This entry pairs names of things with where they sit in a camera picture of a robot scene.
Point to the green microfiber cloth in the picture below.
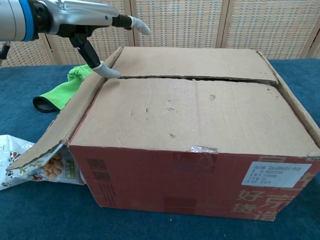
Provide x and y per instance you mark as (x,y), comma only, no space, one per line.
(60,95)

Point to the woven bamboo folding screen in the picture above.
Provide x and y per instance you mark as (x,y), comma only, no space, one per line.
(200,22)

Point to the white printed snack bag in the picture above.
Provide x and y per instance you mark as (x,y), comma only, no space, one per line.
(15,155)

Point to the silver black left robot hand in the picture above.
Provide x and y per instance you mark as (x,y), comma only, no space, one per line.
(80,12)

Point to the red cardboard shipping box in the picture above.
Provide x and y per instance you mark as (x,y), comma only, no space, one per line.
(175,120)

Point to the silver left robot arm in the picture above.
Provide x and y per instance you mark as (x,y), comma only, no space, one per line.
(12,17)

